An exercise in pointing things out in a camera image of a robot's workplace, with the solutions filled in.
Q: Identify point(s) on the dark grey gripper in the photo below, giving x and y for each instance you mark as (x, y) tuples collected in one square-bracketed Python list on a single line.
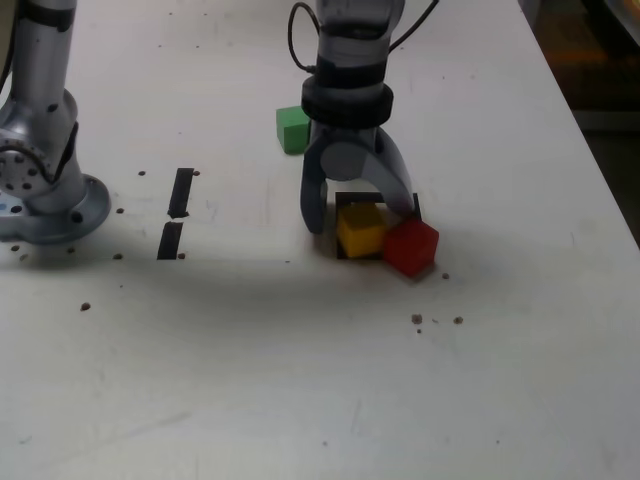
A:
[(350, 134)]

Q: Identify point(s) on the red cube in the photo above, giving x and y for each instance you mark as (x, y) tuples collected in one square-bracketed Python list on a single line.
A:
[(410, 247)]

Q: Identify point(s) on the black tape strip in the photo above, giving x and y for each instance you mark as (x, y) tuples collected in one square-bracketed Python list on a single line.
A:
[(180, 195)]

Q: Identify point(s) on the green cube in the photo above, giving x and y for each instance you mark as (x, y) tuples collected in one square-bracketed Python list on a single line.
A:
[(290, 130)]

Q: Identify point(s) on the yellow cube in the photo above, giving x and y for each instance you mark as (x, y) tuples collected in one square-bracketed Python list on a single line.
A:
[(361, 230)]

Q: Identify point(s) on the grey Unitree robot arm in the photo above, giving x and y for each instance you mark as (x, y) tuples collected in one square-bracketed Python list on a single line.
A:
[(40, 75)]

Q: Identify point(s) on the black tape square outline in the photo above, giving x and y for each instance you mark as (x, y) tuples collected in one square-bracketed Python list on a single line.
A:
[(350, 196)]

